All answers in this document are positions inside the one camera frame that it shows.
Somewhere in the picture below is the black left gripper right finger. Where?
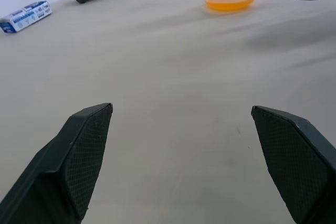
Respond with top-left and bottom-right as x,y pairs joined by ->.
250,105 -> 336,224

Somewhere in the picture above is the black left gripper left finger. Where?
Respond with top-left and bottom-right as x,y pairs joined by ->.
0,102 -> 114,224

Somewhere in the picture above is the blue and white carton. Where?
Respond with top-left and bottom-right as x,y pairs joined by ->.
0,0 -> 53,34

